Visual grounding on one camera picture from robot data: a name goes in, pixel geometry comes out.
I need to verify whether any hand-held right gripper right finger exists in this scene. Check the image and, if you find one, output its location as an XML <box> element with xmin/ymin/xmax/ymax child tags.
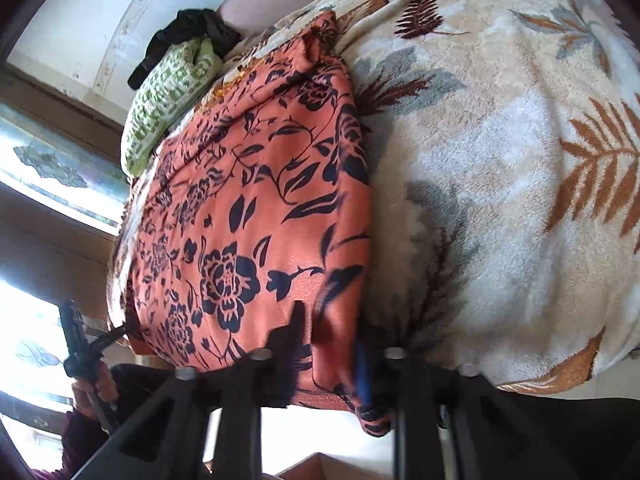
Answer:
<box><xmin>320</xmin><ymin>270</ymin><xmax>568</xmax><ymax>480</ymax></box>

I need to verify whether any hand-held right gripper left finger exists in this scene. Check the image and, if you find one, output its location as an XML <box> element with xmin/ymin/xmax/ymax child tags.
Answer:
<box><xmin>70</xmin><ymin>300</ymin><xmax>321</xmax><ymax>480</ymax></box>

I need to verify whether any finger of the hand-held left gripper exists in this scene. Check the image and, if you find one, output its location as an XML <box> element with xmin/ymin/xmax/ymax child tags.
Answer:
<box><xmin>89</xmin><ymin>325</ymin><xmax>128</xmax><ymax>356</ymax></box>

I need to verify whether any orange floral garment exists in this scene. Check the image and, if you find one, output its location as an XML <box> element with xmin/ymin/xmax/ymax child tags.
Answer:
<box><xmin>107</xmin><ymin>10</ymin><xmax>393</xmax><ymax>436</ymax></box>

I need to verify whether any person's left forearm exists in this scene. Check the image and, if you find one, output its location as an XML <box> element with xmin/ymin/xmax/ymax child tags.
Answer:
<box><xmin>59</xmin><ymin>407</ymin><xmax>118</xmax><ymax>473</ymax></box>

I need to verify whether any person's left hand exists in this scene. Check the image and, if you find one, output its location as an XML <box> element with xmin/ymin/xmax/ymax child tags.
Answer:
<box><xmin>71</xmin><ymin>360</ymin><xmax>119</xmax><ymax>423</ymax></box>

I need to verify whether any patterned glass window pane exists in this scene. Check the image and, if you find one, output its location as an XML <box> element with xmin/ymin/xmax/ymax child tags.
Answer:
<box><xmin>0</xmin><ymin>102</ymin><xmax>128</xmax><ymax>233</ymax></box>
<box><xmin>0</xmin><ymin>280</ymin><xmax>108</xmax><ymax>413</ymax></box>

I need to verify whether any brown box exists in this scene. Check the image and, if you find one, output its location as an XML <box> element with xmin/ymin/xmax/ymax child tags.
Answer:
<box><xmin>276</xmin><ymin>452</ymin><xmax>397</xmax><ymax>480</ymax></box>

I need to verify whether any dark cloth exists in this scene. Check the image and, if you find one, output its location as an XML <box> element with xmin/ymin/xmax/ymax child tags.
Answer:
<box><xmin>500</xmin><ymin>345</ymin><xmax>640</xmax><ymax>480</ymax></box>

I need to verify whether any green patterned cloth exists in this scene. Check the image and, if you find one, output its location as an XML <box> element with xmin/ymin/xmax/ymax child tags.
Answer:
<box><xmin>121</xmin><ymin>37</ymin><xmax>224</xmax><ymax>178</ymax></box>

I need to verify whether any leaf print fleece blanket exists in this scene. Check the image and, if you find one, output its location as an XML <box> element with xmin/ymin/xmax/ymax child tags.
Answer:
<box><xmin>107</xmin><ymin>0</ymin><xmax>640</xmax><ymax>396</ymax></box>

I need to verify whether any black cloth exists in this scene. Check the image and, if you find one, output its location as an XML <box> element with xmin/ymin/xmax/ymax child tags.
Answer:
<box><xmin>127</xmin><ymin>8</ymin><xmax>242</xmax><ymax>90</ymax></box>

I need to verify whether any clear plastic wall sheet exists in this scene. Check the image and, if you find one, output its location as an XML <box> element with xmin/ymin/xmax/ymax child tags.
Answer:
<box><xmin>92</xmin><ymin>0</ymin><xmax>238</xmax><ymax>93</ymax></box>

